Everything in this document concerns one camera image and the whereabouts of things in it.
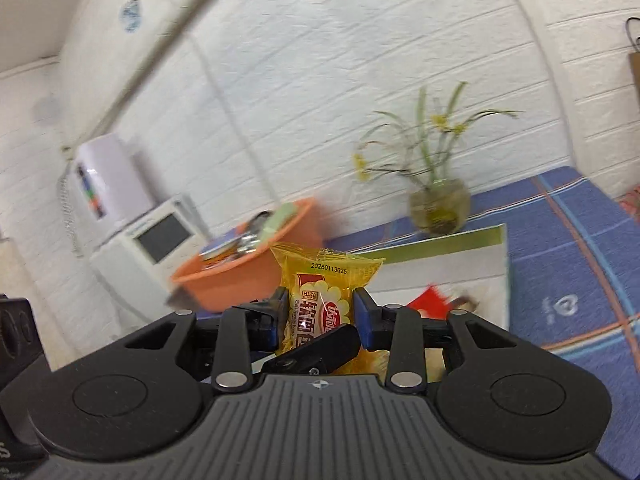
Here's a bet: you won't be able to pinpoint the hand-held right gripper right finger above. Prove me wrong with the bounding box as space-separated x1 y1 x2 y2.
352 287 518 394

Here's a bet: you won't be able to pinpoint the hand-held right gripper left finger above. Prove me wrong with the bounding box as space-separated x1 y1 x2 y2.
122 287 291 394

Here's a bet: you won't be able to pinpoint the small yellow snack packet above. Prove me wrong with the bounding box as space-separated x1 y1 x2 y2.
270 242 391 377

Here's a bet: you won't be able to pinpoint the green cardboard box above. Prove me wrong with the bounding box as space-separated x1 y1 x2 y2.
345 224 512 377

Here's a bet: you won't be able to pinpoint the orange plastic basin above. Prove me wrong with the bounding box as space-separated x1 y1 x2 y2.
170 198 326 320

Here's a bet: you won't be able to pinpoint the red snack packet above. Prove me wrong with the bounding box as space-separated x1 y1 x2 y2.
407 284 454 321

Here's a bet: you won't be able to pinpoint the snack packets in basin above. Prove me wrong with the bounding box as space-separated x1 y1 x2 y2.
235 212 271 261

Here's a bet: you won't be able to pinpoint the blue item in basin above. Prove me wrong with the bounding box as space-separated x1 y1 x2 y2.
200 239 241 262

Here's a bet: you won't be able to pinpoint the pale green item in basin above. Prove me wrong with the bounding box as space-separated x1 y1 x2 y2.
260 202 299 241

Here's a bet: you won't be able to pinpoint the white appliance with screen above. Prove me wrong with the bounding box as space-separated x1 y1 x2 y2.
90 193 211 312

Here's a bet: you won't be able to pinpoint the glass vase with yellow flowers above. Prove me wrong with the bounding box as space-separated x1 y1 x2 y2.
352 81 524 236

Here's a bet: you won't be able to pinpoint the white water purifier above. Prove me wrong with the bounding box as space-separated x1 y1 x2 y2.
74 133 154 244

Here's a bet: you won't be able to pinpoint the blue checked tablecloth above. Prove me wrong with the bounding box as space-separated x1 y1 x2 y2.
320 165 640 480

